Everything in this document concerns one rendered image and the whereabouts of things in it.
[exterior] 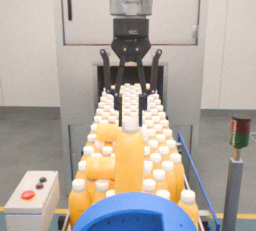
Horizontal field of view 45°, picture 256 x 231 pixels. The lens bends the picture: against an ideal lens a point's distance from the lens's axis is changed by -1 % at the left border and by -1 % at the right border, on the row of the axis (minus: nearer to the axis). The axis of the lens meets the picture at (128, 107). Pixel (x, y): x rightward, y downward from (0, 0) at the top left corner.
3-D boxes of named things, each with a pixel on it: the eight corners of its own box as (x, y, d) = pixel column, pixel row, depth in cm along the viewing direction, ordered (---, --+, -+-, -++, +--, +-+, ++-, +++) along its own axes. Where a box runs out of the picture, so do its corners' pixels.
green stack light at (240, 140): (232, 148, 102) (233, 133, 100) (226, 140, 108) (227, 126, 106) (251, 148, 102) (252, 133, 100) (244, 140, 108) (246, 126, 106)
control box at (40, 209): (8, 239, 83) (3, 206, 80) (30, 197, 102) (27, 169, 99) (44, 239, 83) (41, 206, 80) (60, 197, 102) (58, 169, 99)
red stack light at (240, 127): (233, 133, 100) (234, 122, 99) (227, 126, 106) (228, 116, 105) (252, 133, 100) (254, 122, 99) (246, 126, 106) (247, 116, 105)
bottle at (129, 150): (112, 202, 73) (113, 131, 68) (116, 186, 80) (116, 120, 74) (142, 203, 73) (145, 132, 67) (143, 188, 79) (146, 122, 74)
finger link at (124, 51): (129, 47, 64) (122, 45, 64) (118, 98, 67) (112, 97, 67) (129, 45, 68) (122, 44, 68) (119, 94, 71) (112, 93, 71)
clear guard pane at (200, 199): (205, 336, 112) (216, 225, 98) (175, 207, 187) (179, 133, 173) (207, 336, 112) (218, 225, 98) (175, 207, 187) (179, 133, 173)
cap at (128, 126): (120, 129, 69) (120, 122, 69) (122, 124, 73) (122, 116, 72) (138, 130, 69) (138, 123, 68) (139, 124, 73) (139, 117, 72)
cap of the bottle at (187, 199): (192, 203, 85) (192, 198, 85) (179, 199, 87) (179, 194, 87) (196, 197, 89) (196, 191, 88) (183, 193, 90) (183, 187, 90)
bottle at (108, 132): (96, 139, 119) (143, 140, 119) (96, 121, 120) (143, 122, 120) (98, 142, 125) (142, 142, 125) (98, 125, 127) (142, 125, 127)
